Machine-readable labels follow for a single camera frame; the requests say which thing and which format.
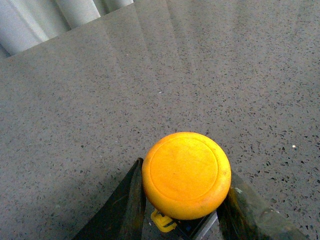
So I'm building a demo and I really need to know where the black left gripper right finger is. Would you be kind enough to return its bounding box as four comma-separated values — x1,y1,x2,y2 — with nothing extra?
217,172,309,240

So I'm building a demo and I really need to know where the white pleated curtain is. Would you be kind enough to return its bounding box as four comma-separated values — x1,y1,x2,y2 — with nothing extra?
0,0,133,59

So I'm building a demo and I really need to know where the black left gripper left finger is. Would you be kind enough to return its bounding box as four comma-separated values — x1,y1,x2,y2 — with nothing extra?
73,158,146,240

